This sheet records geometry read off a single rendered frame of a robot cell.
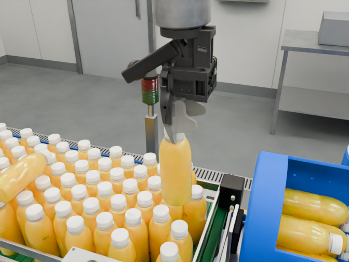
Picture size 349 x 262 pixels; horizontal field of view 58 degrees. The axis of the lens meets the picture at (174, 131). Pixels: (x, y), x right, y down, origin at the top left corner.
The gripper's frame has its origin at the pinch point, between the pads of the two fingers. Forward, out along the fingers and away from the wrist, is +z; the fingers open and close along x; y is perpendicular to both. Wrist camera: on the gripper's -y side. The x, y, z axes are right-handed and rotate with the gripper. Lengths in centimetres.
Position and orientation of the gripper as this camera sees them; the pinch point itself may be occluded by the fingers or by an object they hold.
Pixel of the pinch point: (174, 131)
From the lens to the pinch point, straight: 61.2
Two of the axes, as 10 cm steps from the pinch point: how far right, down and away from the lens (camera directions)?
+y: 9.4, 1.4, -3.0
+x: 3.3, -5.1, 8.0
